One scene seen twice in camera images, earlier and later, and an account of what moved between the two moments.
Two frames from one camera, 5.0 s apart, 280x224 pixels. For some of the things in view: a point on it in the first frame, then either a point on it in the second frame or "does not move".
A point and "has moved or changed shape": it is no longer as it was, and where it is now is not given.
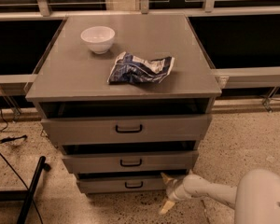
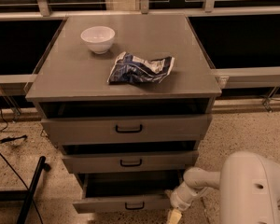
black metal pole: (24, 212) does not move
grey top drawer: (127, 127) does not move
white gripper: (174, 190) to (177, 200)
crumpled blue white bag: (130, 68) does not move
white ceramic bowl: (100, 38) does not move
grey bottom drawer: (133, 184) has moved or changed shape
